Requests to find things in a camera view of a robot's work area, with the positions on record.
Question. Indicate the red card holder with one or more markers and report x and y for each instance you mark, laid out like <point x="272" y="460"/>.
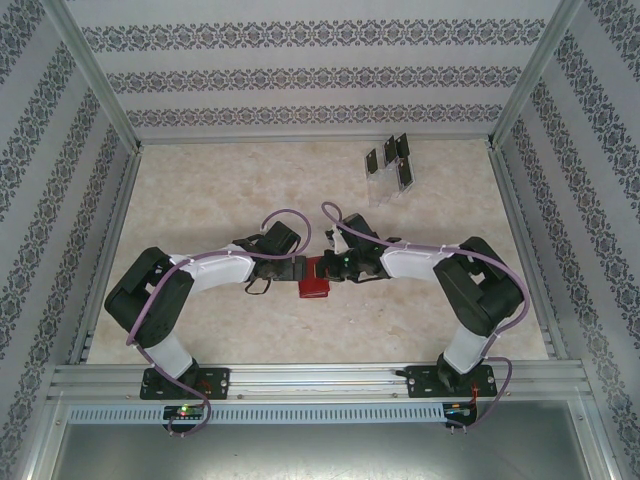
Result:
<point x="314" y="287"/>

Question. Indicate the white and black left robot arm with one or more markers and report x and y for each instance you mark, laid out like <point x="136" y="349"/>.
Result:
<point x="220" y="270"/>

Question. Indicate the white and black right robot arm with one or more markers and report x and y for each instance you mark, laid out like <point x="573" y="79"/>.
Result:
<point x="410" y="262"/>

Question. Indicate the black credit card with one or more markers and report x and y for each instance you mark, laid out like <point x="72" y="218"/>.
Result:
<point x="407" y="172"/>
<point x="401" y="144"/>
<point x="371" y="161"/>
<point x="389" y="148"/>

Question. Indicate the left controller circuit board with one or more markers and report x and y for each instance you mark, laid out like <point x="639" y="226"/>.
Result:
<point x="182" y="412"/>

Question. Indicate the controller circuit board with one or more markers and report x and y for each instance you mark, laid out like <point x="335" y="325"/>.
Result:
<point x="182" y="412"/>
<point x="460" y="411"/>

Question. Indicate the right controller circuit board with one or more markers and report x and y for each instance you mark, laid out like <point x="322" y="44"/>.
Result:
<point x="460" y="411"/>

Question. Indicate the grey metal panel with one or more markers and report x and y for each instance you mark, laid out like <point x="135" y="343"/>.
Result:
<point x="320" y="450"/>

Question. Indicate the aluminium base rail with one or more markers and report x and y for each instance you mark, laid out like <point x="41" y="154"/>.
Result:
<point x="320" y="382"/>

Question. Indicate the aluminium back frame rail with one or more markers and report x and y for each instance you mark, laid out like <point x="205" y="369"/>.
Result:
<point x="300" y="140"/>

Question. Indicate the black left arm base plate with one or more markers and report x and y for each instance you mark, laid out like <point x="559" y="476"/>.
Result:
<point x="220" y="382"/>

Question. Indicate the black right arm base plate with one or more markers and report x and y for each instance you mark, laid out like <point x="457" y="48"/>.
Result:
<point x="420" y="382"/>

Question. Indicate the aluminium side frame rail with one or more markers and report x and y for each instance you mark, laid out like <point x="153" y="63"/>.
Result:
<point x="510" y="200"/>
<point x="112" y="250"/>

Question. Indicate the aluminium frame post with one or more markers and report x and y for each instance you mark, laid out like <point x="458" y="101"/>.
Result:
<point x="97" y="75"/>
<point x="533" y="75"/>

